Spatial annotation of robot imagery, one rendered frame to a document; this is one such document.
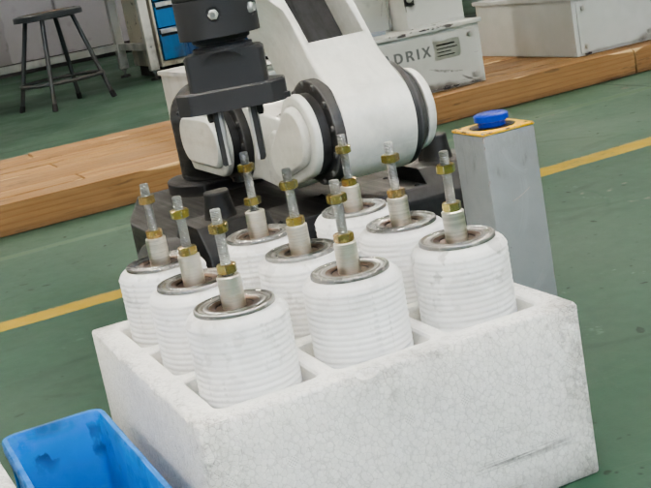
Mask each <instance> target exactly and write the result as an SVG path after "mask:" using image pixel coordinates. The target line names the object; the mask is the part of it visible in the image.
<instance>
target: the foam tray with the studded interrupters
mask: <svg viewBox="0 0 651 488"><path fill-rule="evenodd" d="M513 285H514V292H515V294H514V295H515V301H516V307H517V312H515V313H512V314H509V315H506V316H503V317H500V318H497V319H494V320H489V321H486V322H483V323H480V324H477V325H474V326H471V327H468V328H465V329H462V330H459V331H455V332H444V331H441V330H439V329H437V328H435V327H432V326H430V325H428V324H425V323H423V322H421V318H420V313H419V303H418V302H413V303H410V304H407V306H408V312H409V318H410V324H411V328H412V334H413V340H414V345H413V346H411V347H408V348H406V349H403V350H400V351H395V352H392V353H389V354H386V355H383V356H380V357H377V358H374V359H371V360H368V361H365V362H362V363H359V364H357V365H354V366H351V367H347V368H343V369H333V368H331V367H329V366H327V365H325V364H324V363H323V362H321V361H320V360H318V359H316V358H315V354H314V350H313V344H312V339H311V335H308V336H305V337H302V338H299V339H295V345H296V350H297V356H298V362H299V365H300V370H301V375H302V380H303V382H301V383H298V384H295V385H292V386H289V387H286V388H283V389H280V390H277V391H274V392H271V393H268V394H265V395H263V396H260V397H257V398H254V399H251V400H247V401H244V402H241V403H238V404H235V405H232V406H229V407H226V408H222V409H213V408H212V407H211V406H209V405H208V404H207V403H206V402H205V401H204V400H203V399H202V398H201V395H200V393H199V388H198V383H197V377H196V375H195V372H192V373H188V374H185V375H179V376H176V375H173V374H172V373H171V372H170V371H168V370H167V369H166V368H165V367H164V364H163V359H162V357H161V353H160V348H159V345H156V346H153V347H148V348H141V347H140V346H138V345H137V344H136V343H135V342H134V341H133V338H132V334H131V329H130V326H129V323H128V321H127V320H124V321H122V322H118V323H115V324H112V325H108V326H105V327H101V328H98V329H94V330H93V331H92V336H93V340H94V344H95V349H96V353H97V356H98V360H99V364H100V369H101V373H102V377H103V381H104V385H105V390H106V394H107V397H108V404H109V409H110V413H111V417H112V420H113V422H114V423H115V424H116V425H117V426H118V427H119V428H120V429H121V431H122V432H123V433H124V434H125V435H126V436H127V437H128V438H129V440H130V441H131V442H132V443H133V444H134V445H135V446H136V447H137V449H138V450H139V451H140V452H141V453H142V454H143V456H144V457H145V458H146V459H147V460H148V461H149V462H150V463H151V465H152V466H153V467H154V468H155V469H156V470H157V471H158V472H159V474H160V475H161V476H162V477H163V478H164V479H165V480H166V481H167V483H168V484H169V485H170V486H171V487H172V488H559V487H561V486H564V485H566V484H569V483H571V482H574V481H576V480H579V479H581V478H583V477H585V476H588V475H590V474H593V473H596V472H597V471H598V470H599V466H598V458H597V451H596V444H595V437H594V430H593V422H592V415H591V409H590V401H589V394H588V387H587V380H586V373H585V366H584V358H583V351H582V345H581V337H580V330H579V323H578V315H577V309H576V304H574V302H572V301H570V300H567V299H564V298H561V297H558V296H555V295H551V294H548V293H545V292H542V291H539V290H534V289H531V288H528V287H525V286H522V285H520V284H517V283H513Z"/></svg>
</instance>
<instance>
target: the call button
mask: <svg viewBox="0 0 651 488"><path fill-rule="evenodd" d="M508 117H509V116H508V112H507V111H506V110H504V109H493V110H488V111H483V112H480V113H477V114H475V115H474V123H477V124H478V127H479V128H493V127H498V126H501V125H504V124H506V119H507V118H508Z"/></svg>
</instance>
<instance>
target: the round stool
mask: <svg viewBox="0 0 651 488"><path fill-rule="evenodd" d="M81 12H82V8H81V6H73V7H67V8H62V9H56V10H51V11H45V12H40V13H35V14H31V15H22V16H17V17H14V18H13V23H14V24H21V23H22V56H21V85H20V86H19V88H20V89H21V93H20V110H19V113H24V112H25V90H30V89H38V88H44V87H49V89H50V96H51V101H52V112H55V111H58V105H57V103H56V97H55V90H54V86H55V85H60V84H65V83H70V82H72V83H73V84H74V87H75V89H76V94H77V98H78V99H81V98H82V95H81V92H80V90H79V87H78V81H79V80H84V79H88V78H91V77H94V76H99V75H101V76H102V78H103V80H104V82H105V84H106V86H107V88H108V91H109V93H110V95H111V96H112V97H115V96H117V95H116V93H115V91H114V90H113V89H112V87H111V85H110V83H109V80H108V78H107V76H106V74H105V70H103V68H102V66H101V64H100V62H99V61H98V59H97V57H96V55H95V53H94V51H93V49H92V47H91V45H90V43H89V42H88V40H87V38H86V36H85V34H84V33H83V31H82V29H81V27H80V25H79V23H78V20H77V18H76V16H75V14H77V13H81ZM68 15H70V16H71V18H72V20H73V22H74V24H75V26H76V28H77V30H78V32H79V34H80V36H81V38H82V40H83V41H84V43H85V45H86V47H87V49H88V51H89V53H90V55H91V57H92V59H93V61H94V63H95V65H96V67H97V69H98V70H89V71H82V72H76V73H75V72H74V69H73V66H72V62H71V59H70V56H69V53H68V49H67V47H66V44H65V41H64V37H63V34H62V31H61V28H60V24H59V21H58V17H62V16H68ZM48 19H53V20H54V24H55V27H56V30H57V33H58V36H59V40H60V43H61V45H62V48H63V52H64V55H65V58H66V61H67V64H68V68H69V71H70V73H69V74H65V75H61V76H52V71H51V65H50V59H49V52H48V46H47V34H46V28H45V22H44V20H48ZM36 21H40V26H41V33H42V39H43V46H44V52H45V59H46V70H47V76H48V78H43V79H39V80H35V81H31V82H28V83H25V80H26V45H27V23H31V22H36ZM89 74H90V75H89ZM81 75H86V76H81ZM76 76H78V77H76ZM65 77H72V78H69V79H64V80H59V81H54V80H57V79H60V78H65ZM47 81H48V83H44V84H39V83H43V82H47ZM53 81H54V82H53ZM35 84H37V85H35Z"/></svg>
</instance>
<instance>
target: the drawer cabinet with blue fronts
mask: <svg viewBox="0 0 651 488"><path fill-rule="evenodd" d="M145 1H146V6H147V10H148V14H149V19H150V24H151V28H152V33H153V38H154V43H155V46H156V51H157V56H158V60H159V65H160V70H157V71H163V70H167V69H171V68H176V67H180V66H184V63H183V60H184V58H185V57H186V56H187V54H186V49H185V45H184V43H180V42H179V38H178V33H177V28H176V23H175V19H174V14H173V9H172V3H171V0H145ZM121 4H122V9H123V13H124V17H125V21H126V26H127V31H128V35H129V40H130V43H143V41H142V36H141V32H140V24H139V20H138V15H137V10H136V6H135V1H134V0H121ZM132 53H133V57H134V62H135V66H140V70H141V75H142V76H154V74H153V72H154V71H152V72H151V71H149V69H148V64H147V60H146V55H145V51H133V50H132Z"/></svg>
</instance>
